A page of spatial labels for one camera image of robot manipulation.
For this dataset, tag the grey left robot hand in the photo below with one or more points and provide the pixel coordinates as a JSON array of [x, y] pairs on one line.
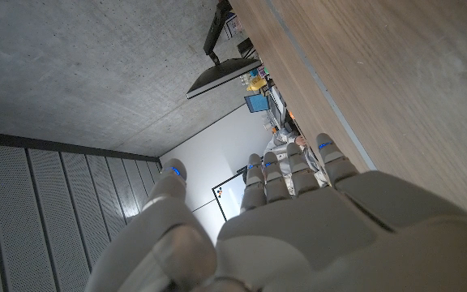
[[318, 235]]

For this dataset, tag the black framed whiteboard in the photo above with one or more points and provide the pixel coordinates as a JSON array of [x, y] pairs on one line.
[[231, 196]]

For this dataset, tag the seated person in white jacket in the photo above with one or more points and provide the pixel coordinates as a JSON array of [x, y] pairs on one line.
[[282, 140]]

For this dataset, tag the open silver laptop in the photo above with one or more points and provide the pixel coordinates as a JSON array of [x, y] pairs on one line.
[[257, 103]]

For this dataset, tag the yellow bottle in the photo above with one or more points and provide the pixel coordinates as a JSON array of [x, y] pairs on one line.
[[256, 84]]

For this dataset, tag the black computer monitor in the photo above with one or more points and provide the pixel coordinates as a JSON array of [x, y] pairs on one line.
[[225, 77]]

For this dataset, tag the black monitor stand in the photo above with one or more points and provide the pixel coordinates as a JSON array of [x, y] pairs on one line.
[[215, 28]]

